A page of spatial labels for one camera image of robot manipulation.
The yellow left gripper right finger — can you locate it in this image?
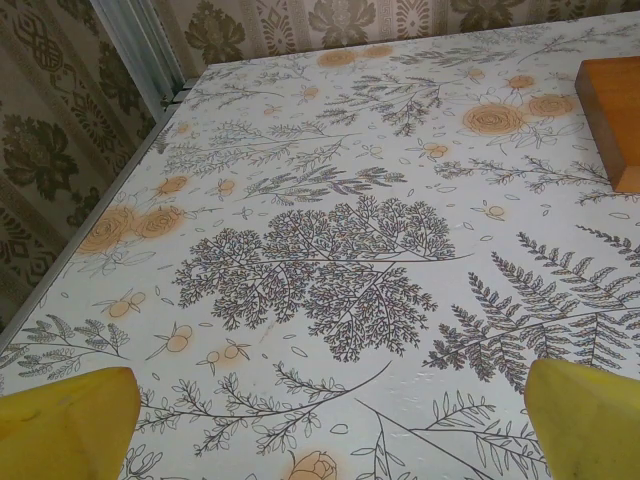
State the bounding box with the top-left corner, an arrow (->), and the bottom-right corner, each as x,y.
526,358 -> 640,480

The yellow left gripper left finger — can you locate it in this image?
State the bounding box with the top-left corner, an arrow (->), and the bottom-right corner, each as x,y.
0,366 -> 142,480

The aluminium table side rail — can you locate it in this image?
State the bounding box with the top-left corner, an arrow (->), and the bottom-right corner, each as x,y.
0,82 -> 201,351

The gold wire rack wooden base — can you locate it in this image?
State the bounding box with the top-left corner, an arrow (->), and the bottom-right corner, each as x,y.
574,56 -> 640,194

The aluminium frame post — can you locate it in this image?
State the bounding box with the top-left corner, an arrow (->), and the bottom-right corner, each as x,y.
92,0 -> 190,109

